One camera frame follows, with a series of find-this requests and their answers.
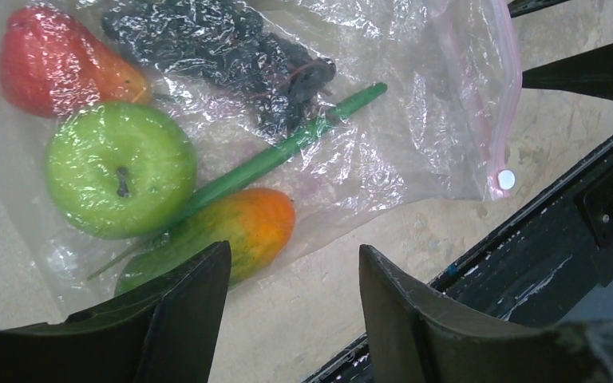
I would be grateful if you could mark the dark fake grape bunch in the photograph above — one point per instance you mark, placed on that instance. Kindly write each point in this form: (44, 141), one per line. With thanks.
(226, 45)

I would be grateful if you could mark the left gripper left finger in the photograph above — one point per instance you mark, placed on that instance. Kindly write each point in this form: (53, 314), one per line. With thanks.
(165, 330)

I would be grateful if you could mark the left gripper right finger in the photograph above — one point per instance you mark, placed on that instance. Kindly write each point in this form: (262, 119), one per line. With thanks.
(417, 334)

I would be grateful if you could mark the thin green fake stalk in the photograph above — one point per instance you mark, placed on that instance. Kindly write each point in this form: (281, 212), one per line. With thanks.
(260, 164)

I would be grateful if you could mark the red fake tomato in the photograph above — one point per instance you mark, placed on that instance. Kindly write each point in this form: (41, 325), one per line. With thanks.
(51, 65)

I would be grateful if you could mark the green fake fruit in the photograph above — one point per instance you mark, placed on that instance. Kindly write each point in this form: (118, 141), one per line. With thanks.
(118, 170)

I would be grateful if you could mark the orange green fake mango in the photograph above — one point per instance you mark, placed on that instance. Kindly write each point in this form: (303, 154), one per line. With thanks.
(257, 222)

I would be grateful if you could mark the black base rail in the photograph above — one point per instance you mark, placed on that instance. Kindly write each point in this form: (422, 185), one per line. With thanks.
(534, 268)

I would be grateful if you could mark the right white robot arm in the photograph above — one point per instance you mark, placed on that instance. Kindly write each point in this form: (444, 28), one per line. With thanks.
(589, 73)

